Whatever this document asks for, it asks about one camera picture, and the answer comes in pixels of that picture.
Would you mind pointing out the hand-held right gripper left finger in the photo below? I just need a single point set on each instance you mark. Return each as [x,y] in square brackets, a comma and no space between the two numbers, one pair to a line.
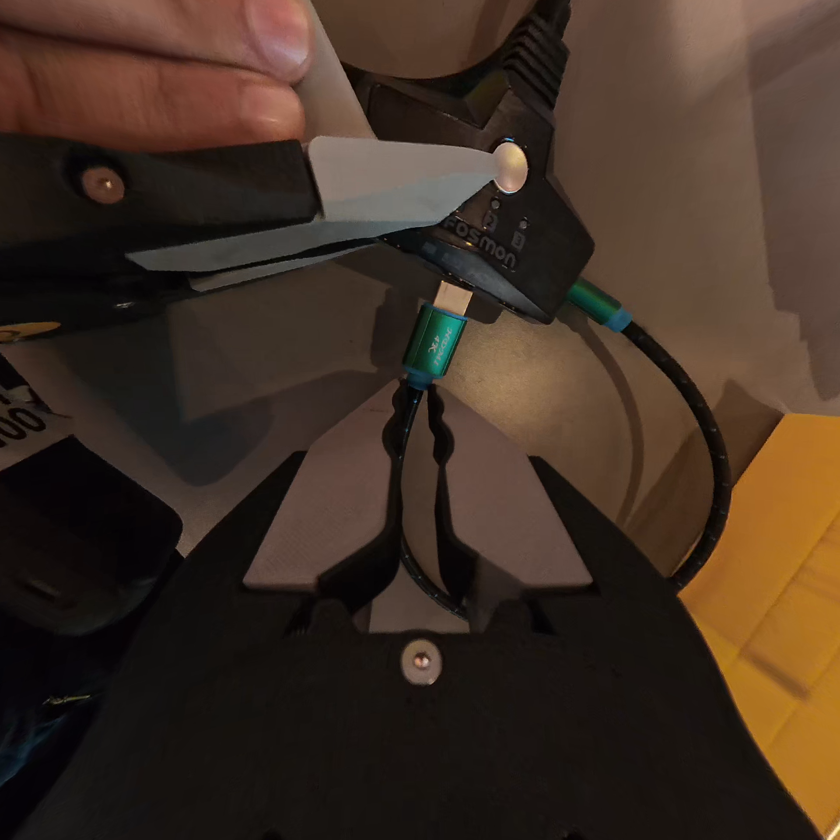
[315,518]

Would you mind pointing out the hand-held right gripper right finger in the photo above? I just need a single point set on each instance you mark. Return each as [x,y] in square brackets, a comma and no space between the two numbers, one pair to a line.
[518,518]

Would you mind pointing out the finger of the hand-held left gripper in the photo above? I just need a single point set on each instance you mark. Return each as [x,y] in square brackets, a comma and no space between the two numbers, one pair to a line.
[394,184]
[275,272]

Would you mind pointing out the black HDMI switch hub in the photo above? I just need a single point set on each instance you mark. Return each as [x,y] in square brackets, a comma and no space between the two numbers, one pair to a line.
[544,229]

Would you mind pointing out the yellow plastic bin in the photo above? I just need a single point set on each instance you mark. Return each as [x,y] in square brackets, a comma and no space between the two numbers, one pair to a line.
[774,558]

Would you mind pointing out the person's left hand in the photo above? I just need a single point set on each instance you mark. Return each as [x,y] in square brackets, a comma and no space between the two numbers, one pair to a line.
[131,79]

